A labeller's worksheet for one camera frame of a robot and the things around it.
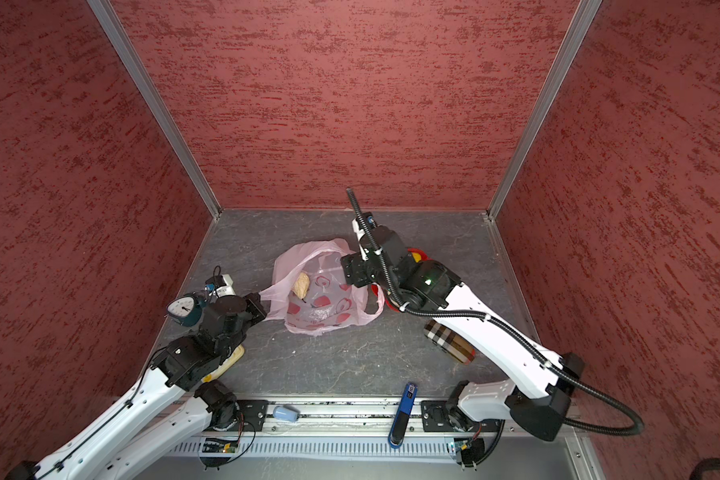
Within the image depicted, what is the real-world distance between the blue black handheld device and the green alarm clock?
67cm

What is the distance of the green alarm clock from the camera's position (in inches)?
35.0

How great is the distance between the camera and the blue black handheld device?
2.31 feet
